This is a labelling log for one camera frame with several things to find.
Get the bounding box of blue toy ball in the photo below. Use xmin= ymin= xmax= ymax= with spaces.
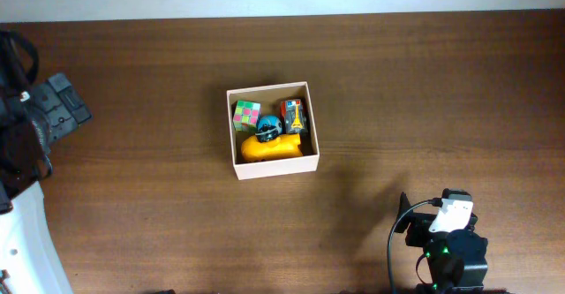
xmin=257 ymin=115 xmax=283 ymax=132

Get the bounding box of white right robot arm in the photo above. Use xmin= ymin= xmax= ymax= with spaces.
xmin=387 ymin=189 xmax=488 ymax=294

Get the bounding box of black round disc toy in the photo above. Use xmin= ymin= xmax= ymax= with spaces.
xmin=255 ymin=124 xmax=283 ymax=143

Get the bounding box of open white cardboard box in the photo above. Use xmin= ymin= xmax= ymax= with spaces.
xmin=226 ymin=81 xmax=320 ymax=180

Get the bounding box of pastel puzzle cube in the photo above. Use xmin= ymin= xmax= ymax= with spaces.
xmin=232 ymin=100 xmax=261 ymax=133

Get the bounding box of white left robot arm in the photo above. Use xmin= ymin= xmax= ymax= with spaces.
xmin=1 ymin=30 xmax=92 ymax=293

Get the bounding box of grey red toy truck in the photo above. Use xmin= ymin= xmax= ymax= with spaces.
xmin=280 ymin=99 xmax=308 ymax=135

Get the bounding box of orange toy hippo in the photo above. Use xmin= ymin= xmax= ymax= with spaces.
xmin=241 ymin=134 xmax=303 ymax=162

